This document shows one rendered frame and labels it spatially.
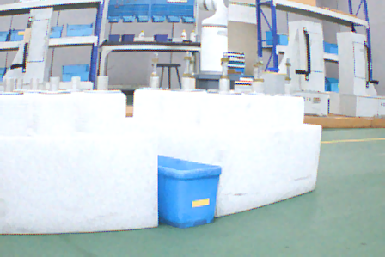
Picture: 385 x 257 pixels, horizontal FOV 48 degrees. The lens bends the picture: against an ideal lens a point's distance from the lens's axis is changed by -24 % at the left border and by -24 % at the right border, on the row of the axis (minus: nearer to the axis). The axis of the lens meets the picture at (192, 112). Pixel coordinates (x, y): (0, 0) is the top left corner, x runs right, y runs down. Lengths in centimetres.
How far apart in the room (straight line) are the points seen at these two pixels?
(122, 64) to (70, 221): 888
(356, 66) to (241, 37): 410
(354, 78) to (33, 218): 346
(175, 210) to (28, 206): 34
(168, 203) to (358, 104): 309
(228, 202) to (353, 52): 304
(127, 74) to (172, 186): 875
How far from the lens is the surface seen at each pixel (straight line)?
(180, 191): 98
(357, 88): 405
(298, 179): 131
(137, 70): 974
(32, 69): 336
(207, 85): 184
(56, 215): 86
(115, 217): 93
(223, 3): 189
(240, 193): 113
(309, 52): 375
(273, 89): 156
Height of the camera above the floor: 28
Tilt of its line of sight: 3 degrees down
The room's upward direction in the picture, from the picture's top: 2 degrees clockwise
